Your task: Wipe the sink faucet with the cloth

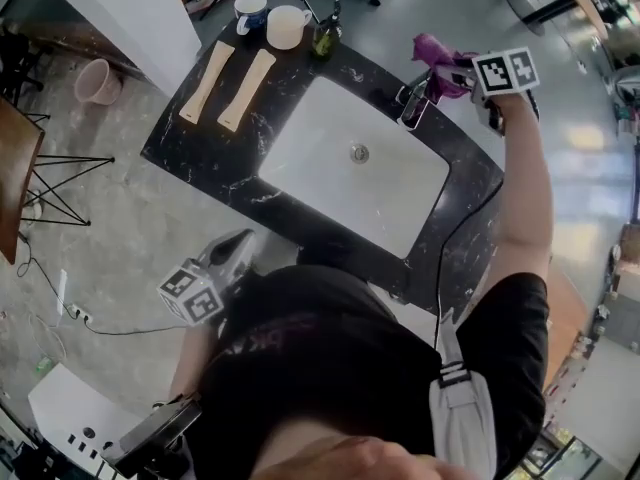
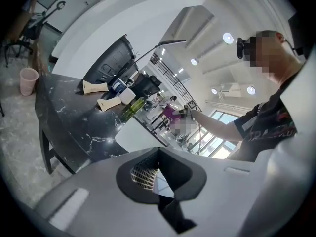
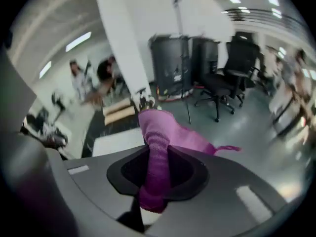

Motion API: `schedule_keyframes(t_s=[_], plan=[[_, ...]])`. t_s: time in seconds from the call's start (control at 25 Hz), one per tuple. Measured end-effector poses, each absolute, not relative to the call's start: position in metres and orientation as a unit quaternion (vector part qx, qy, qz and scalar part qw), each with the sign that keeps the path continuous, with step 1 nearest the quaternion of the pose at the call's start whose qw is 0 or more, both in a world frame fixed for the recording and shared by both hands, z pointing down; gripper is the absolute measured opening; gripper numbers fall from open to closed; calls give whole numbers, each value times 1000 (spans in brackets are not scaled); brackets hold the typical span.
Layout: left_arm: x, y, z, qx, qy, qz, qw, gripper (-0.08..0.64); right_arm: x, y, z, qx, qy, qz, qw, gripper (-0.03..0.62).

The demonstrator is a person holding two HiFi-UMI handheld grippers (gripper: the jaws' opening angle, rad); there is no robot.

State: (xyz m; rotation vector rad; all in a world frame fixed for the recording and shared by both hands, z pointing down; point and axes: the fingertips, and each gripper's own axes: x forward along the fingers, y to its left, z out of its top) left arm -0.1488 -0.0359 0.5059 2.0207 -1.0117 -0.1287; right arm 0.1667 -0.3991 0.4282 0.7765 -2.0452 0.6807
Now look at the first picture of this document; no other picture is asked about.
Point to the white power strip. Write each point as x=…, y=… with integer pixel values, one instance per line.
x=81, y=313

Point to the chrome faucet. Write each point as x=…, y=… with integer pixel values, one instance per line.
x=412, y=105

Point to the brown wooden table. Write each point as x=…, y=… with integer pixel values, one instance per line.
x=17, y=168

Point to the person's right forearm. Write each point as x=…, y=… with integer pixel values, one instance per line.
x=525, y=193

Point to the person's chin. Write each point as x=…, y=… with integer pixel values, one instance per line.
x=350, y=460

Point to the black marble vanity unit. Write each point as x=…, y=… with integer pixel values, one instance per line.
x=210, y=153

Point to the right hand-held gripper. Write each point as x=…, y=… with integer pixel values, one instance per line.
x=505, y=73

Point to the blue and white mug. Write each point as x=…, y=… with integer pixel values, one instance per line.
x=250, y=10

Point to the pink bucket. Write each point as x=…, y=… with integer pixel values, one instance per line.
x=97, y=83

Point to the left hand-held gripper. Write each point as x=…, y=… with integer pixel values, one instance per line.
x=192, y=298

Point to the person's left forearm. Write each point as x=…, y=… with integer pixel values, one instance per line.
x=192, y=363

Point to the grey shoulder bag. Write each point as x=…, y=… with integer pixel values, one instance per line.
x=460, y=418

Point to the person's black t-shirt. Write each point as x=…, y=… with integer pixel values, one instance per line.
x=325, y=368

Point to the white box with holes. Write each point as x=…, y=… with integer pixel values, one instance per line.
x=65, y=408

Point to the purple cloth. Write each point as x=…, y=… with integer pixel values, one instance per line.
x=435, y=50

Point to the beige mug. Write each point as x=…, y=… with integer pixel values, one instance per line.
x=285, y=28

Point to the dark green soap bottle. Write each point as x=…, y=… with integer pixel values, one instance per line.
x=326, y=35

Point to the metal sink drain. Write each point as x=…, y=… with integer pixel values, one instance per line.
x=359, y=153

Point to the black rectangular box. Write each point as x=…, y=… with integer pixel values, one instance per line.
x=150, y=438

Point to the white sink basin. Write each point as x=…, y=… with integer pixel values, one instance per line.
x=325, y=198

